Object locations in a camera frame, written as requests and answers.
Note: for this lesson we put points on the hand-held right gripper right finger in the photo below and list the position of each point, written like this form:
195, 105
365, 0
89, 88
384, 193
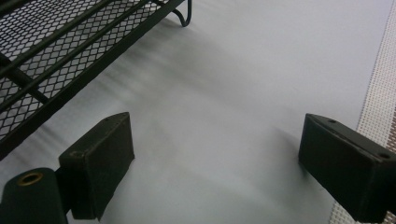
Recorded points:
345, 168

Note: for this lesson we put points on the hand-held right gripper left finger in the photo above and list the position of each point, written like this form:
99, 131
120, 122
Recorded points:
95, 166

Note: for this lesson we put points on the beige woven mesh mat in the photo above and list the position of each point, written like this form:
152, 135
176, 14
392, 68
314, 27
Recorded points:
378, 109

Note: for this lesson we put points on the black metal mesh rack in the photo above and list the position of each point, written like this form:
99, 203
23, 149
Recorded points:
46, 59

